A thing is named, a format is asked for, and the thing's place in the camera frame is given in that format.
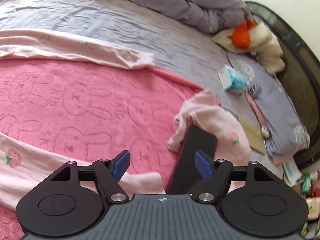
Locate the orange and yellow toy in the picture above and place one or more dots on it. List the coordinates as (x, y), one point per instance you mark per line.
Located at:
(270, 47)

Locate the pink rabbit towel blanket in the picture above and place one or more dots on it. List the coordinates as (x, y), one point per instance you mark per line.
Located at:
(75, 92)

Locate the brown cardboard piece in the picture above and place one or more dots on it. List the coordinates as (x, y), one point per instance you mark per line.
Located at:
(252, 132)

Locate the orange cloth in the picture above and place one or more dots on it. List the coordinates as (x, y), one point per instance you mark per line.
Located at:
(241, 36)

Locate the black bed headboard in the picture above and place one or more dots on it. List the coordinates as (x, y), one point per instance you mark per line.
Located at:
(297, 55)

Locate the grey floral pillow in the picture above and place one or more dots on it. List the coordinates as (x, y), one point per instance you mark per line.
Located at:
(277, 110)

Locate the lilac bow print bedsheet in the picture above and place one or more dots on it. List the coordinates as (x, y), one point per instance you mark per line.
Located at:
(125, 25)

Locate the pink strawberry pajama top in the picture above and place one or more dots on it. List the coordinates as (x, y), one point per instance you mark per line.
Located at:
(215, 115)

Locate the pink strawberry pajama pants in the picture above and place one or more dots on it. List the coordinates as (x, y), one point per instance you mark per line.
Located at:
(50, 172)

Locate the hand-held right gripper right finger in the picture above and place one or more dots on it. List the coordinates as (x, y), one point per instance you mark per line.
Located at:
(203, 167)

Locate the white teal tissue box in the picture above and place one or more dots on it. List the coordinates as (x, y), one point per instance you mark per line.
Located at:
(232, 78)

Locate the pile of assorted packets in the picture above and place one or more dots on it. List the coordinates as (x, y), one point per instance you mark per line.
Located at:
(307, 195)

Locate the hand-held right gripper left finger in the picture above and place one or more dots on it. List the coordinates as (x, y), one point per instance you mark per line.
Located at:
(120, 165)

